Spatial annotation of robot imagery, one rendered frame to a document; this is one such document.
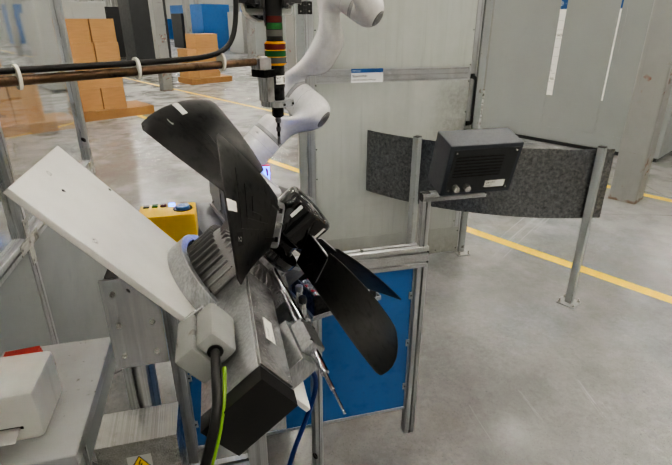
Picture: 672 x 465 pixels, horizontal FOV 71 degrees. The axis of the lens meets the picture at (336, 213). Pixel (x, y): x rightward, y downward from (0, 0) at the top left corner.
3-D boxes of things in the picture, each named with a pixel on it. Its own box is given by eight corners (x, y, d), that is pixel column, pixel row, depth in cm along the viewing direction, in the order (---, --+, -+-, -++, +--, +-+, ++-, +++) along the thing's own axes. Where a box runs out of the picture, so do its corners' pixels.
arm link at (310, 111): (259, 131, 178) (301, 85, 179) (295, 162, 174) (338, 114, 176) (250, 120, 166) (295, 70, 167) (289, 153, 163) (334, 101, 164)
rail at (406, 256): (160, 300, 148) (156, 277, 145) (161, 293, 151) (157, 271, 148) (427, 266, 168) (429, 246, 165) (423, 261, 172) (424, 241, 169)
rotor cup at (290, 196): (295, 282, 99) (342, 241, 98) (246, 238, 92) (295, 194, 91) (285, 251, 112) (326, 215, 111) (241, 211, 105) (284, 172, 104)
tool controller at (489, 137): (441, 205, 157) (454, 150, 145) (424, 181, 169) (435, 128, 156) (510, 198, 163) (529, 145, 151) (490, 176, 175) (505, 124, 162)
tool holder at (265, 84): (269, 110, 95) (266, 59, 91) (246, 106, 99) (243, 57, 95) (301, 104, 101) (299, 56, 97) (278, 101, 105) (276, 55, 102)
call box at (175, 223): (141, 251, 137) (135, 217, 133) (145, 237, 146) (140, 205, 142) (198, 245, 141) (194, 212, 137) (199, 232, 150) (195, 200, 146)
